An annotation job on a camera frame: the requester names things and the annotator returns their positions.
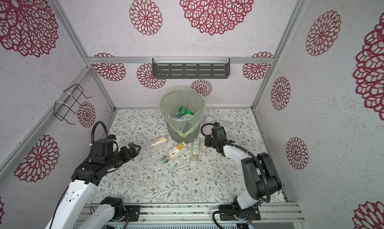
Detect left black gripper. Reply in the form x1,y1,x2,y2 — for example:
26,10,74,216
105,142,141,171

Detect green soda bottle yellow cap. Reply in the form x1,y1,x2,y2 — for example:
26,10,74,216
177,106,195,117

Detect white bottle red cap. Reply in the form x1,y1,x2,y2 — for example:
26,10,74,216
204,117,215,124

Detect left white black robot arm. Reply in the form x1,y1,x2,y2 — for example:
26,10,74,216
46,137,142,229

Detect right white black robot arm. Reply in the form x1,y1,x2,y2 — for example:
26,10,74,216
200,123,282,223

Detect grey mesh waste bin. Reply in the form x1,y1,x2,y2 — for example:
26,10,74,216
159,89,206,145

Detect translucent green bin liner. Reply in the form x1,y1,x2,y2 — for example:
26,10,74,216
159,86,207,138

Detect clear bottle green white label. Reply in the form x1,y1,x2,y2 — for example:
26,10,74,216
191,138,200,161

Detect clear bottle sunflower label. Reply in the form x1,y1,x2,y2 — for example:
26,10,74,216
159,142,188,164

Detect clear bottle orange label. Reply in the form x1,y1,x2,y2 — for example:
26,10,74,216
149,135,170,149

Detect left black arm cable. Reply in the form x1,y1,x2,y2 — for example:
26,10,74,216
89,121,109,152

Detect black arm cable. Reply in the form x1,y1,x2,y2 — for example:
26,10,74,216
200,122,272,229
89,121,109,152

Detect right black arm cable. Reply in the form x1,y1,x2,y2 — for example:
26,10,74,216
200,122,272,229

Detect black wire wall rack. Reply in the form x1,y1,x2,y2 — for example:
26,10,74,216
53,83,91,125

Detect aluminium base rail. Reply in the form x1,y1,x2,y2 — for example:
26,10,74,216
68,203,305,229

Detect grey slotted wall shelf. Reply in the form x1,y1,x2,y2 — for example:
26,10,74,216
152,58,231,79

